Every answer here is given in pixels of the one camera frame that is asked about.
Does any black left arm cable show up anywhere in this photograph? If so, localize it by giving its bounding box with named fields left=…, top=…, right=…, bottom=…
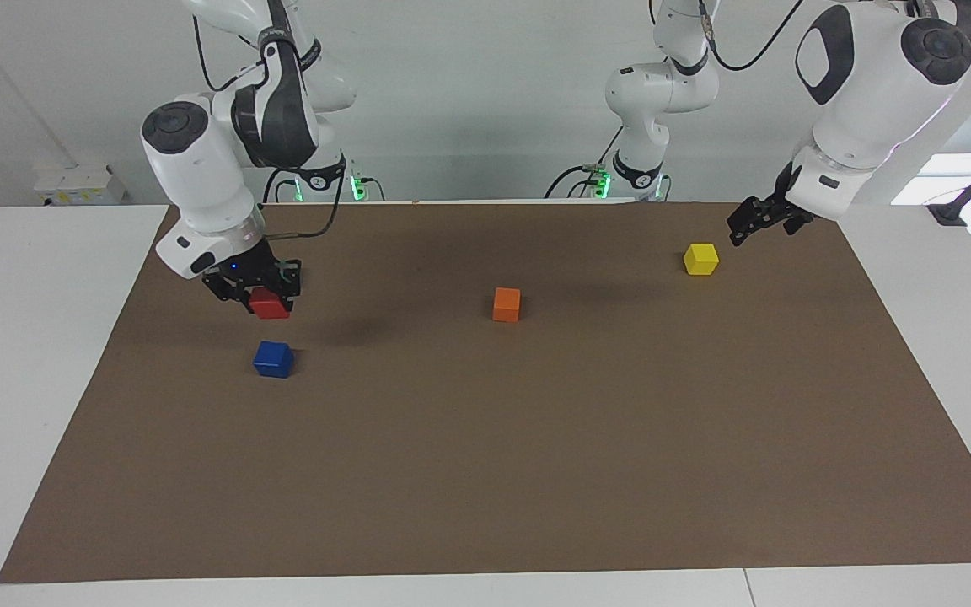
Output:
left=699, top=0, right=808, bottom=73

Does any blue wooden block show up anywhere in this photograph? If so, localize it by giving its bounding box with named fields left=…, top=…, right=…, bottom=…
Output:
left=253, top=341, right=295, bottom=379

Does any black right base cable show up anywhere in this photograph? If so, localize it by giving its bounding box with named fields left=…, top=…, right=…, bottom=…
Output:
left=263, top=167, right=301, bottom=204

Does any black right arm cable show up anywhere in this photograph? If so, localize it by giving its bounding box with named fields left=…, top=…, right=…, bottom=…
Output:
left=192, top=15, right=346, bottom=239

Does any brown table mat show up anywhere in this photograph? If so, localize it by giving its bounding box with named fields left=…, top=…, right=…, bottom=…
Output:
left=0, top=201, right=971, bottom=584

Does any white wall power box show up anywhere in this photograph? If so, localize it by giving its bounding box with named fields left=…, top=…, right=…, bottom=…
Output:
left=34, top=164, right=126, bottom=207

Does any yellow wooden block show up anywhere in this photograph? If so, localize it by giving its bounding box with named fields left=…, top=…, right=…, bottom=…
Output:
left=684, top=243, right=721, bottom=277

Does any black base cable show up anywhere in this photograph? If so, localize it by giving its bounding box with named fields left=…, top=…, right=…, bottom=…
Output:
left=544, top=126, right=626, bottom=200
left=263, top=167, right=301, bottom=204

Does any red wooden block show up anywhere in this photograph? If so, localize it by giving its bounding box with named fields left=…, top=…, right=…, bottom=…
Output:
left=249, top=287, right=292, bottom=320

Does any black left base cable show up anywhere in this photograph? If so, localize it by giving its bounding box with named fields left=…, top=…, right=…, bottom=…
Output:
left=544, top=126, right=626, bottom=200

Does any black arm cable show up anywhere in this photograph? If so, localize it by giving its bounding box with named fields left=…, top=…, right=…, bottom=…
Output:
left=699, top=0, right=808, bottom=73
left=192, top=15, right=346, bottom=239

